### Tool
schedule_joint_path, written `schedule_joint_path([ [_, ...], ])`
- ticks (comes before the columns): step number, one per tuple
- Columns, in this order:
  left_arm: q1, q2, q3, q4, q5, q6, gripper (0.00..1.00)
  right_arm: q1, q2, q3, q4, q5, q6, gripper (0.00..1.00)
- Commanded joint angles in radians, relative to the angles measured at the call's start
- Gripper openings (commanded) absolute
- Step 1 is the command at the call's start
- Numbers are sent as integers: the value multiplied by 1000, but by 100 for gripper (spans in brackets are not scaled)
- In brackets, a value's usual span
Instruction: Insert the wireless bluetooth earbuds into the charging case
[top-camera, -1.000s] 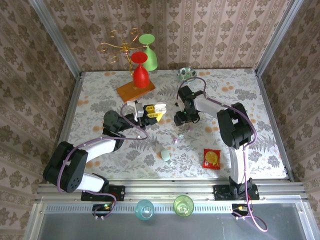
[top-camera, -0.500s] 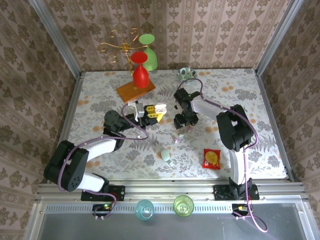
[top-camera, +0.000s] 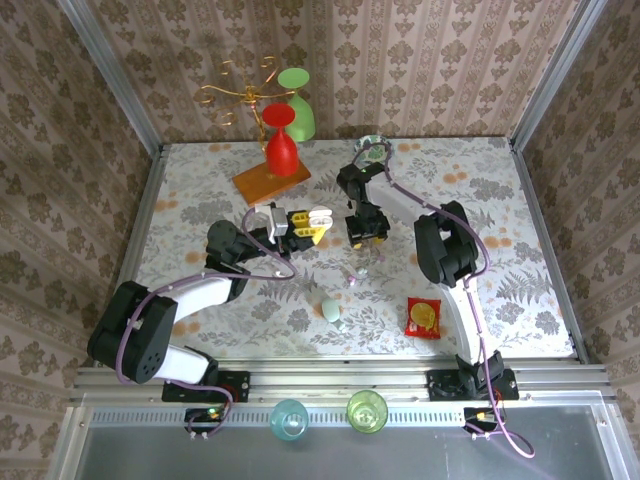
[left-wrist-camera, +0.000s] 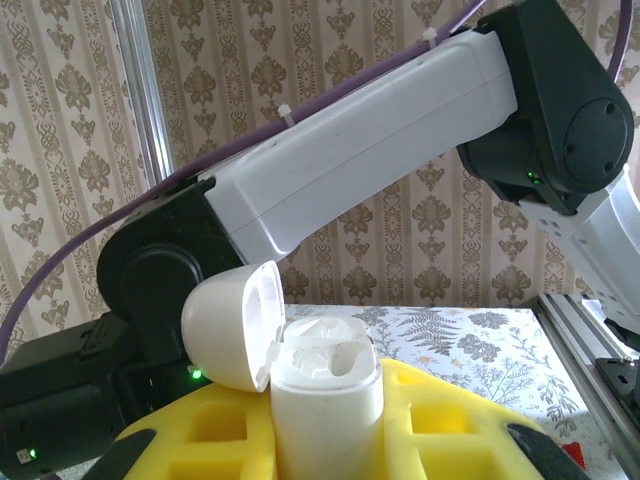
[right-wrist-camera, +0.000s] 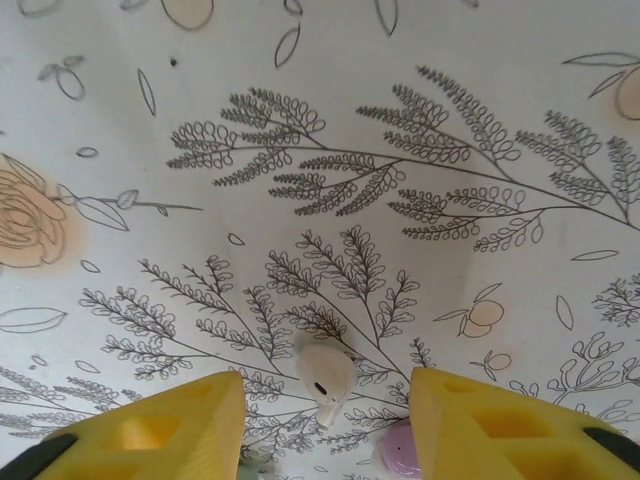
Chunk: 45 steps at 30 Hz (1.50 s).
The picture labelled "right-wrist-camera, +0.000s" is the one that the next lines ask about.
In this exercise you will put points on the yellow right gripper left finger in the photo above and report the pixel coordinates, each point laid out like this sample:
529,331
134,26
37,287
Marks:
150,440

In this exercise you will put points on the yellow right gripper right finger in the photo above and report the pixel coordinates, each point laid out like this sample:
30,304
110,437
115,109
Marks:
500,440

